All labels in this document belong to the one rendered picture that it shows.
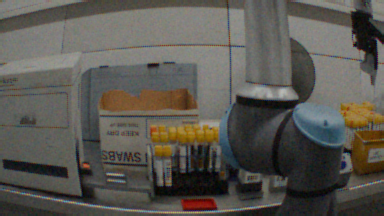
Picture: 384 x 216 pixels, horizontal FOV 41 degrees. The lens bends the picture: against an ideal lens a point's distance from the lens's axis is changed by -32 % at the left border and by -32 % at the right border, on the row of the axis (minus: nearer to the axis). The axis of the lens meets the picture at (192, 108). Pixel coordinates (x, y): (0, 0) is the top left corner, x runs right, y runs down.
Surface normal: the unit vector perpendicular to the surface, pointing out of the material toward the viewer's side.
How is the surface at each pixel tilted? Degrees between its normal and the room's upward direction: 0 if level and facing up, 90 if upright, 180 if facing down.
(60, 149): 90
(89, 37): 90
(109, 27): 90
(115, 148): 90
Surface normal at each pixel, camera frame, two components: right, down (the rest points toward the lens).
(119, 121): 0.10, 0.32
